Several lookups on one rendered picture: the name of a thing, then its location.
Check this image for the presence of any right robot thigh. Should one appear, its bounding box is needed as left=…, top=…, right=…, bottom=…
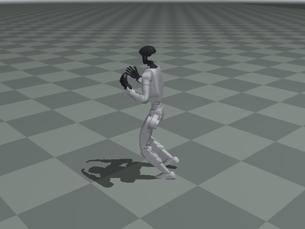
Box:
left=144, top=113, right=153, bottom=145

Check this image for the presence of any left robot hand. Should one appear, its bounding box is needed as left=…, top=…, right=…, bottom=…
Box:
left=120, top=73, right=132, bottom=89

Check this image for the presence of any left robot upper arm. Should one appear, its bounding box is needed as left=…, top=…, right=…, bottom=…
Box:
left=141, top=71, right=153, bottom=104

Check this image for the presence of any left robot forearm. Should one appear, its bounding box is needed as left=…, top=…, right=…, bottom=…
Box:
left=125, top=87, right=145, bottom=102

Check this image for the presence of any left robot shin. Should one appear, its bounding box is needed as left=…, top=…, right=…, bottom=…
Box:
left=141, top=148, right=169, bottom=175

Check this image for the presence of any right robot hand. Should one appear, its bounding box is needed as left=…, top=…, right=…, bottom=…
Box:
left=125, top=66, right=142, bottom=83

